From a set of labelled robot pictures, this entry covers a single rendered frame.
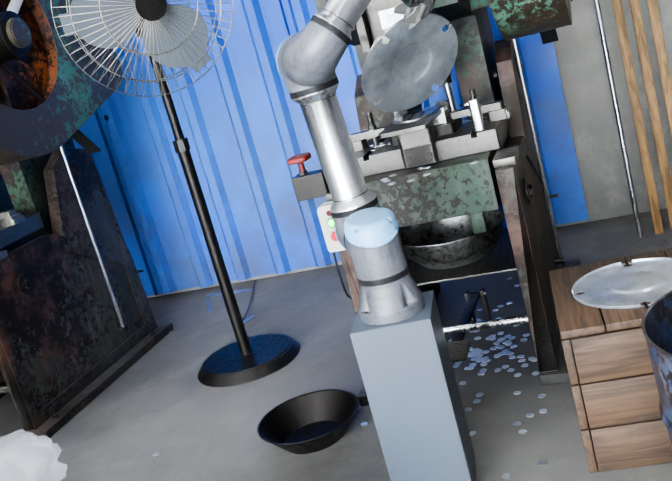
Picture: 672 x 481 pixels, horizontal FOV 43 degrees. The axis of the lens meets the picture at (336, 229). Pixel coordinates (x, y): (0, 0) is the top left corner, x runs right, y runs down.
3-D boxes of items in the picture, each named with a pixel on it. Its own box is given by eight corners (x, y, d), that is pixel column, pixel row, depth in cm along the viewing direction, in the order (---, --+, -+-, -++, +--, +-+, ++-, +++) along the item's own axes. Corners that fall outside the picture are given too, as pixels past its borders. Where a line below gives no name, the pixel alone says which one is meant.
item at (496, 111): (509, 118, 245) (502, 83, 243) (453, 130, 251) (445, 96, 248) (511, 114, 251) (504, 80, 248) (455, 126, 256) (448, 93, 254)
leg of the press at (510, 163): (582, 381, 233) (513, 57, 212) (540, 386, 237) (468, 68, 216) (581, 266, 317) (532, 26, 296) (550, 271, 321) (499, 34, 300)
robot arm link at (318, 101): (353, 271, 195) (273, 41, 182) (341, 257, 210) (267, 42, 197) (401, 253, 197) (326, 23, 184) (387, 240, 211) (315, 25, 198)
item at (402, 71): (475, 51, 231) (473, 49, 231) (423, -8, 209) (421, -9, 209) (400, 128, 236) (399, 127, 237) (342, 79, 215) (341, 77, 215)
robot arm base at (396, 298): (423, 317, 184) (412, 274, 181) (356, 330, 187) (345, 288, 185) (427, 293, 198) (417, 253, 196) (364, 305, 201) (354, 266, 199)
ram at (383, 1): (429, 74, 238) (404, -33, 231) (379, 86, 243) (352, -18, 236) (439, 66, 254) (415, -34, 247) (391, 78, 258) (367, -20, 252)
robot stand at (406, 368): (476, 500, 193) (430, 318, 182) (398, 511, 196) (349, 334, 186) (475, 457, 210) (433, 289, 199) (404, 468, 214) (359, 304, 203)
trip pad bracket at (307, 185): (339, 233, 245) (321, 168, 241) (308, 239, 248) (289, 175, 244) (344, 227, 251) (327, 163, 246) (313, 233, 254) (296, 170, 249)
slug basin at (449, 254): (506, 266, 244) (498, 233, 242) (393, 284, 255) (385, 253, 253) (514, 230, 276) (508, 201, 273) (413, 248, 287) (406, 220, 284)
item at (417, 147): (438, 171, 228) (426, 122, 225) (388, 181, 232) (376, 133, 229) (451, 150, 251) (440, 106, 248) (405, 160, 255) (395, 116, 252)
